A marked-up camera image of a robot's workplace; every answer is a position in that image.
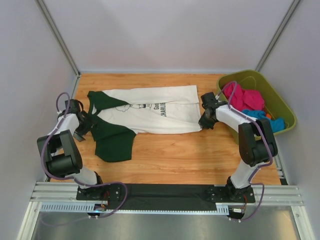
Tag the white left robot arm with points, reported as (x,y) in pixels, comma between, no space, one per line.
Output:
(60,157)

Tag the olive green plastic bin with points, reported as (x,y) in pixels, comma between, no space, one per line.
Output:
(283,118)

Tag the aluminium corner frame post right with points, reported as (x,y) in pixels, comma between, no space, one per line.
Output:
(294,5)

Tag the white and green raglan t-shirt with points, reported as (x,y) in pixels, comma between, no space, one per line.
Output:
(120,114)

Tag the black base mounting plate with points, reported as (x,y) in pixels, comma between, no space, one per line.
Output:
(180,196)

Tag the magenta pink t-shirt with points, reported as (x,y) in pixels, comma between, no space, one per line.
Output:
(247,99)

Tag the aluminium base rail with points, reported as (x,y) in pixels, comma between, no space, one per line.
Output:
(274,195)

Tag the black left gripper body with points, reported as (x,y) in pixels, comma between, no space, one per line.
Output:
(86,126)

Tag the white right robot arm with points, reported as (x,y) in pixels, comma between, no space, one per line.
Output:
(256,142)

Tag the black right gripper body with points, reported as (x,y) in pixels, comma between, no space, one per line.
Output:
(206,123)

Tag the grey slotted cable duct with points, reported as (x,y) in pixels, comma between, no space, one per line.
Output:
(95,208)

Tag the aluminium corner frame post left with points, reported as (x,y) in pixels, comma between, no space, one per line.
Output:
(57,35)

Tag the aluminium corner frame post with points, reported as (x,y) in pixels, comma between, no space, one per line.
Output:
(57,35)
(294,5)

